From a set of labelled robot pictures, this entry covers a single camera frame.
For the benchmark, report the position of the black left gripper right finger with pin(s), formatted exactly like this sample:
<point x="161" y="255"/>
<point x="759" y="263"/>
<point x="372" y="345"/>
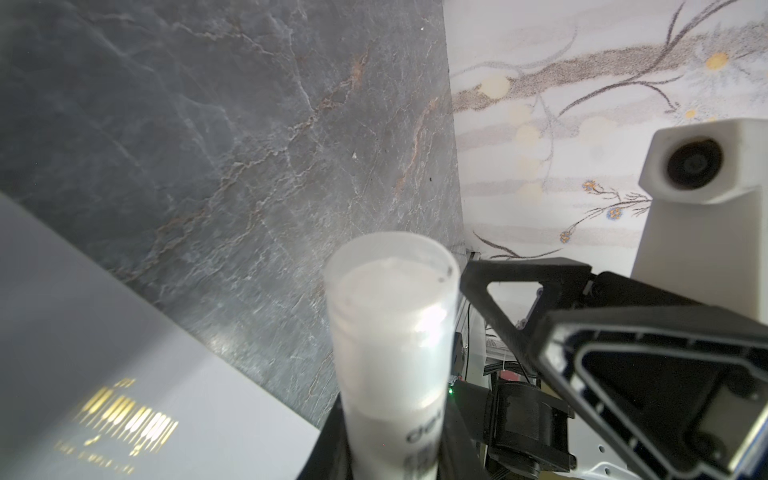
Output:
<point x="458" y="459"/>

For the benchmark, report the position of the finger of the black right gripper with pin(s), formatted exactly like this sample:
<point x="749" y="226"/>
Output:
<point x="562" y="282"/>
<point x="648" y="384"/>

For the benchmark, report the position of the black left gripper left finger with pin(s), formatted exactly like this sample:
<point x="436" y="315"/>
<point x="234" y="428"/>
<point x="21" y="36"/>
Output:
<point x="330" y="458"/>

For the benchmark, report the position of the white glue stick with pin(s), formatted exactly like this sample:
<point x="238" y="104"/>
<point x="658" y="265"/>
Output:
<point x="403" y="447"/>

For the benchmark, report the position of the grey paper envelope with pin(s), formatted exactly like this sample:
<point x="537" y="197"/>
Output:
<point x="98" y="384"/>

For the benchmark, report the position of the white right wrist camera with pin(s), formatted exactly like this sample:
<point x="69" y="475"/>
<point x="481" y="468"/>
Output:
<point x="705" y="236"/>

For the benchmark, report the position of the white glue stick cap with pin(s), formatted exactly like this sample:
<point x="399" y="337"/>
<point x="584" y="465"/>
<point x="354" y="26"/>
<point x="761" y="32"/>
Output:
<point x="392" y="300"/>

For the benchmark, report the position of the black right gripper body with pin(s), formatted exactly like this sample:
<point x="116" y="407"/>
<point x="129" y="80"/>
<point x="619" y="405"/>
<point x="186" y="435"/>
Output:
<point x="708" y="372"/>

